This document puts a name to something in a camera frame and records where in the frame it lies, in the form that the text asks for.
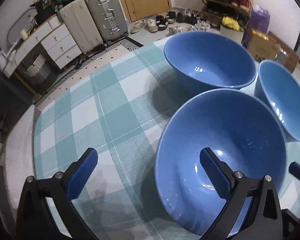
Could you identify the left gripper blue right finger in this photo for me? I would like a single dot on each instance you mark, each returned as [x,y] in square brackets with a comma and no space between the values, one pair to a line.
[217,171]

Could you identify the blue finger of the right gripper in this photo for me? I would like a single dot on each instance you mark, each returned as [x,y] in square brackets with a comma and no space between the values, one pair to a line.
[294,169]

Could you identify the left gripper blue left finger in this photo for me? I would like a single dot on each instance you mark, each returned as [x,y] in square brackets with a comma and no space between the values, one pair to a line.
[78,173]

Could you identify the blue bowl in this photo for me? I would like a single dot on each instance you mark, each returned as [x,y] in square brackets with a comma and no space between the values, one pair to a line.
[240,129]
[203,61]
[277,88]

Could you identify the teal plaid tablecloth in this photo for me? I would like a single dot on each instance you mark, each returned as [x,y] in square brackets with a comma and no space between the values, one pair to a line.
[121,110]

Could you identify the laundry basket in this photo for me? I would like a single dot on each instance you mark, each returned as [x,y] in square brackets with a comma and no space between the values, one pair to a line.
[38,71]

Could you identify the cardboard box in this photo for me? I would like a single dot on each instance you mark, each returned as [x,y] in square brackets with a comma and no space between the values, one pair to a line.
[262,47]

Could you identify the white drawer dresser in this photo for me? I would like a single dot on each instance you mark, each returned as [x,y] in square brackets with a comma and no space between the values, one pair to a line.
[56,40]

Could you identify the purple bag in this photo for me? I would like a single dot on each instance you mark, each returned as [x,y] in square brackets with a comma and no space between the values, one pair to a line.
[259,20]

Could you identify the beige suitcase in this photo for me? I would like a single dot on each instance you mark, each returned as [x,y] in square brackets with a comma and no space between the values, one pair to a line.
[81,25]

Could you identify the oval mirror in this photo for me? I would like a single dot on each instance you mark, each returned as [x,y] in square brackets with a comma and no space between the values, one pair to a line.
[22,22]

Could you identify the silver suitcase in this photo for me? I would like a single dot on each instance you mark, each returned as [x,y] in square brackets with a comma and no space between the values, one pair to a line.
[109,19]

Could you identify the wooden shoe rack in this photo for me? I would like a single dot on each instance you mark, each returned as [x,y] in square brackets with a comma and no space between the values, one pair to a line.
[215,10]

